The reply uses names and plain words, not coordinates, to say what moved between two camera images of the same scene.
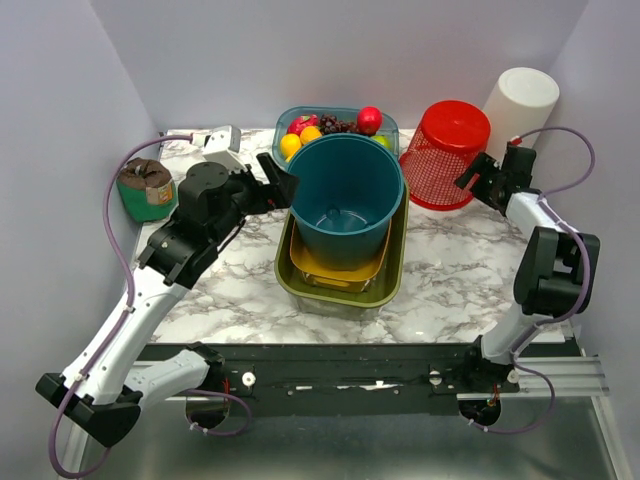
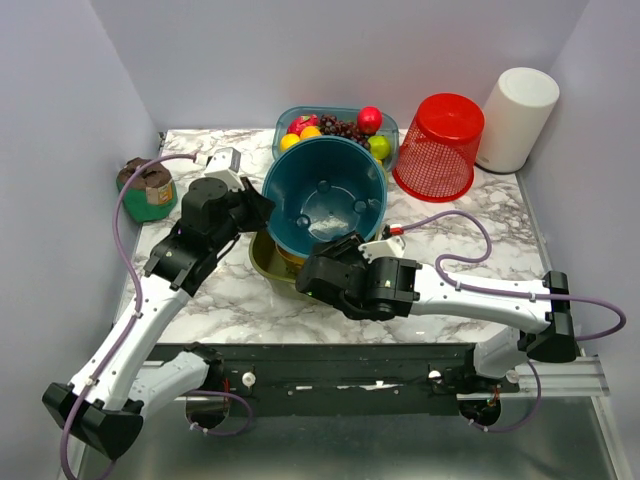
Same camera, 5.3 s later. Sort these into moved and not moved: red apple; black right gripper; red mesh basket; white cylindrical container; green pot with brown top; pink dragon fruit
Moved: red mesh basket; black right gripper
Not moved: red apple; pink dragon fruit; green pot with brown top; white cylindrical container
